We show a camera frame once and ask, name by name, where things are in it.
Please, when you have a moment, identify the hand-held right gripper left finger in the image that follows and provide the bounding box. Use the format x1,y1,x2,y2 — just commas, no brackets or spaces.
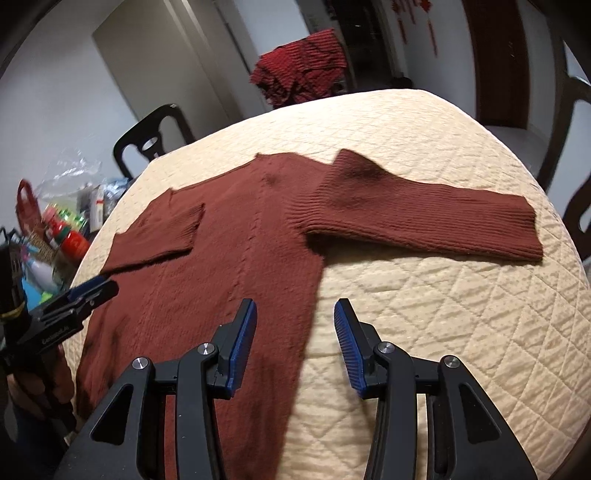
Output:
53,299,258,480

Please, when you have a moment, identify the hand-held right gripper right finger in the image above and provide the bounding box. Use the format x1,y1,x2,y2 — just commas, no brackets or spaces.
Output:
334,298,539,480

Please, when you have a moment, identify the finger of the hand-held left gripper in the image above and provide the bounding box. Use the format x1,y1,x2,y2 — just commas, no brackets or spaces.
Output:
28,276,120,365

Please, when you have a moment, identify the rust brown knit sweater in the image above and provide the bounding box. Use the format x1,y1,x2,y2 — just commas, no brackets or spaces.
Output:
75,148,544,480

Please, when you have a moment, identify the person's left hand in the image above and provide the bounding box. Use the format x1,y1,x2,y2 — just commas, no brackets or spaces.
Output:
7,350,77,416

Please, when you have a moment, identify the blue cloth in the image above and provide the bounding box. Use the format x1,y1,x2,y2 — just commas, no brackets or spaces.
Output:
21,277,63,308

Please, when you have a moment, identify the red bottle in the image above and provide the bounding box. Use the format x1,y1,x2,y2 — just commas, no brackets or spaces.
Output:
44,208,90,261

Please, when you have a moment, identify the red bag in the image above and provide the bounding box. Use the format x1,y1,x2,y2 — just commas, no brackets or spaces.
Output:
16,180,51,241

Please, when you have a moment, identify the beige quilted blanket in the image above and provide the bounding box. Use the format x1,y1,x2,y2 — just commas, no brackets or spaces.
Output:
60,88,591,480

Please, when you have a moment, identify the clear plastic bag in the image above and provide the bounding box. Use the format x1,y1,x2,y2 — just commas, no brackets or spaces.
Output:
34,148,130,232

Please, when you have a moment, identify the black chair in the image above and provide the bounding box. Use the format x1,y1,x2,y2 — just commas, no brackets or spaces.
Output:
113,104,197,181

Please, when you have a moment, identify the grey door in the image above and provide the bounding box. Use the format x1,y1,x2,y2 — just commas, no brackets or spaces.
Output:
92,0,243,139

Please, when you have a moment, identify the red checkered cloth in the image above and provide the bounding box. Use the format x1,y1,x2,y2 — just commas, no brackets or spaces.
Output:
249,28,348,110

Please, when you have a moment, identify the dark wooden chair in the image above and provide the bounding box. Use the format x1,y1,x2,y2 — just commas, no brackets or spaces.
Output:
536,37,591,268

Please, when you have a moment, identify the brown wooden door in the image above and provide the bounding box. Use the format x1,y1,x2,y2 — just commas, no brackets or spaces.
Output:
462,0,529,132

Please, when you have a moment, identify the red hanging decoration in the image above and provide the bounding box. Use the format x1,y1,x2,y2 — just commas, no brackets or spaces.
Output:
390,0,437,47

